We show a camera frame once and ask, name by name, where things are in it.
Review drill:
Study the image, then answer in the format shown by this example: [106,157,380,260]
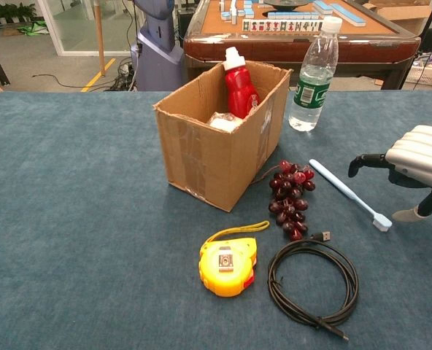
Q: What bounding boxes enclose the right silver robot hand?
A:
[348,125,432,222]

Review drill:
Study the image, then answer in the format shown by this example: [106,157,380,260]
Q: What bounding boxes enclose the light blue toothbrush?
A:
[308,158,393,233]

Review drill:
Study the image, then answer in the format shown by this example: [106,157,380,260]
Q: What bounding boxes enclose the bunch of red grapes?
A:
[251,160,317,242]

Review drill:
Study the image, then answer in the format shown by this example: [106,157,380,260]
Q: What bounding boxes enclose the clear plastic food package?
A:
[207,112,244,135]

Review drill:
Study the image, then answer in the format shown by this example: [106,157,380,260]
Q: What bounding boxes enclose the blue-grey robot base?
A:
[130,0,185,92]

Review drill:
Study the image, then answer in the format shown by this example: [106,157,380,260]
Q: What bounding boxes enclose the open cardboard box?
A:
[153,60,293,212]

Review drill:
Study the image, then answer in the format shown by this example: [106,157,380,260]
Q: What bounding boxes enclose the white plastic basket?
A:
[405,54,432,88]

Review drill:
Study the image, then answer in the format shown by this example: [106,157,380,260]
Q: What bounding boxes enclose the clear water bottle green label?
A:
[288,16,343,133]

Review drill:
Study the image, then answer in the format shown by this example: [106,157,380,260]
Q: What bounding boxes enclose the brown mahjong table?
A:
[182,0,421,90]

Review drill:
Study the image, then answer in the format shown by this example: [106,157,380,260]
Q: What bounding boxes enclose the row of face-up mahjong tiles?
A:
[242,20,325,33]

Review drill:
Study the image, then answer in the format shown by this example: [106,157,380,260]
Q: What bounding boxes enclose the red bottle white cap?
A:
[222,46,263,120]

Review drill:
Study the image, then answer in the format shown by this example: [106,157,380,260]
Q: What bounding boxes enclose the yellow tape measure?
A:
[198,220,271,298]

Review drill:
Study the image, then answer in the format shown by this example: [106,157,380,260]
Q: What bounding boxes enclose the teal table cloth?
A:
[0,90,432,350]

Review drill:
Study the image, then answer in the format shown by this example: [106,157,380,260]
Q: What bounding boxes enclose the green cloth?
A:
[17,20,51,36]

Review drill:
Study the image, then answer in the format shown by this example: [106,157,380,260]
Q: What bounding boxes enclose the potted green plants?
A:
[0,2,38,25]

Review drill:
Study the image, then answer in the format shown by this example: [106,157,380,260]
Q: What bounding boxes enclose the black floor cable bundle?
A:
[106,56,139,92]

